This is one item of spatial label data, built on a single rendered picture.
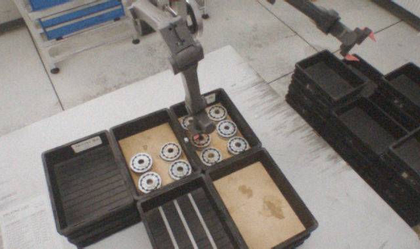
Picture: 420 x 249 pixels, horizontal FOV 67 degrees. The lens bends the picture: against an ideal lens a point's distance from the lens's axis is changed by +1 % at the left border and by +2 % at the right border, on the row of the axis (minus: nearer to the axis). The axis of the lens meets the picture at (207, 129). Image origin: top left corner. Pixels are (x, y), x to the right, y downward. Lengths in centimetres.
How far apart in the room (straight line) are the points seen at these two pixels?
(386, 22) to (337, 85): 179
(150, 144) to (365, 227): 105
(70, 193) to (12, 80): 209
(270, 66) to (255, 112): 136
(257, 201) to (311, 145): 52
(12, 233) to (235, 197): 100
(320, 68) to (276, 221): 142
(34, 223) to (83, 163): 34
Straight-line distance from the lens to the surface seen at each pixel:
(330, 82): 242
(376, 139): 236
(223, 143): 153
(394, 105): 247
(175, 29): 93
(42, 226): 166
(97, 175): 152
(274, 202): 142
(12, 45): 386
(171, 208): 139
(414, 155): 226
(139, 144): 156
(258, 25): 363
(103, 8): 315
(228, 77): 200
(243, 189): 142
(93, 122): 188
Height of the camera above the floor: 211
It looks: 54 degrees down
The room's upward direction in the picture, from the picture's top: straight up
